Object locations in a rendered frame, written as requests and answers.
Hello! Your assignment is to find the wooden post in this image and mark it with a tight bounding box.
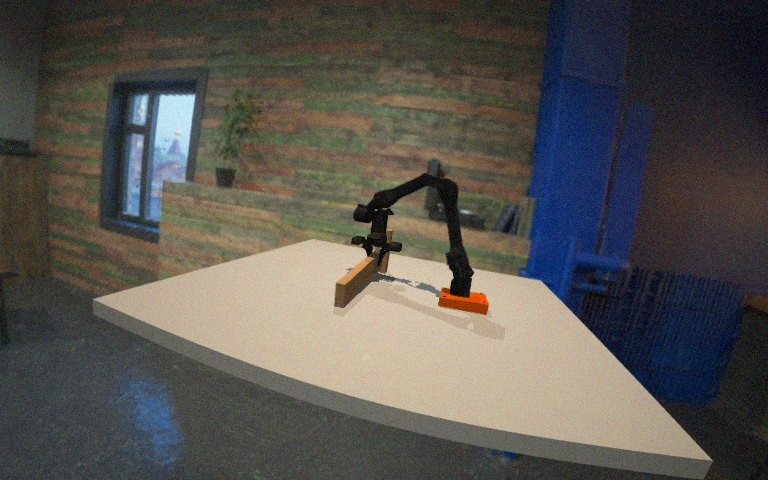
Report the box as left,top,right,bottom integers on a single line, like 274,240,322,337
376,229,393,274

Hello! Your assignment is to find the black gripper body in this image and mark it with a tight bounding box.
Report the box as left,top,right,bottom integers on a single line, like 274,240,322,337
351,225,402,252

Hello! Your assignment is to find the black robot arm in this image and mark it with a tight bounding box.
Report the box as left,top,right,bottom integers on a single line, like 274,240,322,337
353,173,474,298

